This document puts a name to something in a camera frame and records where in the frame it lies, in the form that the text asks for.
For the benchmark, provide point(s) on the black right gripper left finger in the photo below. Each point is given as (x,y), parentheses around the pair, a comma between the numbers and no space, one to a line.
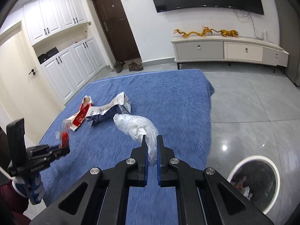
(99,196)

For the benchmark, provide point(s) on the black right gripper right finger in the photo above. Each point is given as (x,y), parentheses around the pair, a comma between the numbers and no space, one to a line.
(203,196)

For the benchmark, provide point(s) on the small red wrapper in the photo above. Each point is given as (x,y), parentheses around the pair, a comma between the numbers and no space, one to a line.
(63,134)

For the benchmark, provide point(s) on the red white snack bag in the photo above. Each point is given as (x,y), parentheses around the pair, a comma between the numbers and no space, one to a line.
(77,119)

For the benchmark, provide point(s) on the white plastic bag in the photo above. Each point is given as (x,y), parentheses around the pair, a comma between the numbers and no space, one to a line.
(137,127)

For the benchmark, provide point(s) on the white blue paper package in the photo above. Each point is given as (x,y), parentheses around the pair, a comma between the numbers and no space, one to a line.
(118,105)

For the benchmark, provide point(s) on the maroon sleeve left forearm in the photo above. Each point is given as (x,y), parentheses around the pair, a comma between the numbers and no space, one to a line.
(13,205)

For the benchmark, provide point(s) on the white round trash bin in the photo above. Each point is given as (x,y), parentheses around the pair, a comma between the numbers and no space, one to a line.
(257,178)

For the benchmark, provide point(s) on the blue gloved left hand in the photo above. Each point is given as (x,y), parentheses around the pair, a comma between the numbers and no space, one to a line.
(29,187)

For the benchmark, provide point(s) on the cream interior door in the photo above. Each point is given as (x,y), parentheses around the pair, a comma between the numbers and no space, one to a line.
(23,90)

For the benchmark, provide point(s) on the blue carpet rug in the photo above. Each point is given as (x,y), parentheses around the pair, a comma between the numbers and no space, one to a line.
(177,102)

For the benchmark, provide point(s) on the white shoe cabinet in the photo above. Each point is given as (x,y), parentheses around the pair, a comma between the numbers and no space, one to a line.
(63,24)

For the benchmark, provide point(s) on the black box on shelf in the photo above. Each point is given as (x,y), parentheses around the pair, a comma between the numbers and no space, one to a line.
(43,57)

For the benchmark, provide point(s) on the left brown shoe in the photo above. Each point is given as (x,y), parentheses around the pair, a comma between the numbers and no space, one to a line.
(119,66)

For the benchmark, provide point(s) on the brown shoe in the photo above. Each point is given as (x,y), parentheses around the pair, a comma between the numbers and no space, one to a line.
(134,67)
(119,66)

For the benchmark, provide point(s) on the right brown shoe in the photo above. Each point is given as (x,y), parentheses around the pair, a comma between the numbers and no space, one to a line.
(134,67)

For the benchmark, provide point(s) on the white grey TV cabinet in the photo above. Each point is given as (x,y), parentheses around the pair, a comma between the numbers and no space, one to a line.
(228,49)

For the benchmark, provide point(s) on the golden dragon ornament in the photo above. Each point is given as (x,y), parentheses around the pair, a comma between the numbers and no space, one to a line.
(205,30)

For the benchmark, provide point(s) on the golden tiger ornament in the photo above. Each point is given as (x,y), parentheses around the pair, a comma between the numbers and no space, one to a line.
(231,33)

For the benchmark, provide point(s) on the dark brown entrance door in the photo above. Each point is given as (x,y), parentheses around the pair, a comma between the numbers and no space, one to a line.
(117,29)

